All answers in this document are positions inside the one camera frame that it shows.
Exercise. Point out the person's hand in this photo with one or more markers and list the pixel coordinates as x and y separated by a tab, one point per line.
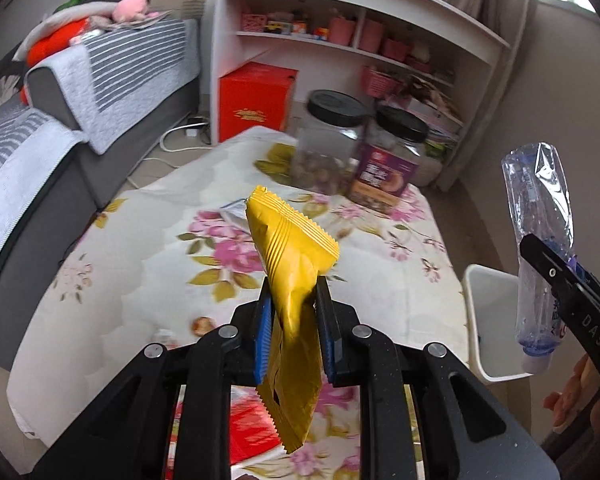
577	393

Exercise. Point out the pink bucket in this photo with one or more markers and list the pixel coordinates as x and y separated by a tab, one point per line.
371	36
340	31

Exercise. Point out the grey sofa striped cover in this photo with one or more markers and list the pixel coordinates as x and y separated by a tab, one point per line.
83	100

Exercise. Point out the yellow snack wrapper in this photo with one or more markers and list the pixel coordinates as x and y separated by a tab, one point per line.
295	252

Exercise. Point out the white plastic trash bin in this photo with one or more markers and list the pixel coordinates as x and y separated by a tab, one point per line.
491	304

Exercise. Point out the pink woven basket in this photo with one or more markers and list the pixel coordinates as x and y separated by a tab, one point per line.
377	84

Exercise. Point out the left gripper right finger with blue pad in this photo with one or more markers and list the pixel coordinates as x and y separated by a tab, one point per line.
421	409

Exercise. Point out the stack of books and papers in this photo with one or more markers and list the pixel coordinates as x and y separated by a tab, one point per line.
431	105

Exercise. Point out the pink bucket left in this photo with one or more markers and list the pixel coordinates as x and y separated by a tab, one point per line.
340	31

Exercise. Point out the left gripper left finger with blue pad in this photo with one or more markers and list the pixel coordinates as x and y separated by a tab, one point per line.
167	413

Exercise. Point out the red cardboard box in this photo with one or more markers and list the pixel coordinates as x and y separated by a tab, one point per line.
255	94

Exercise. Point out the pink plush toy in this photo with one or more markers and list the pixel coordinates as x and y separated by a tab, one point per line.
132	11

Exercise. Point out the clear jar black lid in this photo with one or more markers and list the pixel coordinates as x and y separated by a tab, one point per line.
326	141

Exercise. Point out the floral tablecloth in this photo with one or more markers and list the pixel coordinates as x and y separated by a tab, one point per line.
162	264

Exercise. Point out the blue white small packet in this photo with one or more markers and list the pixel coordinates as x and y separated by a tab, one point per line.
235	214

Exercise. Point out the purple label snack jar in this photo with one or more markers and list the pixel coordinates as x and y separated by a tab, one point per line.
388	158

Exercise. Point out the red instant noodle wrapper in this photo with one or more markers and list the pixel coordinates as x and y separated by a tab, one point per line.
252	433

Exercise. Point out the crushed clear plastic bottle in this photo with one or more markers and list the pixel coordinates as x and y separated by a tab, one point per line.
540	209

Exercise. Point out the white curved shelf unit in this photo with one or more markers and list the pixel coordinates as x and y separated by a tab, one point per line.
425	38

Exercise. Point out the pink bucket right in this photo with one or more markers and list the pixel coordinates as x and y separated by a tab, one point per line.
371	36

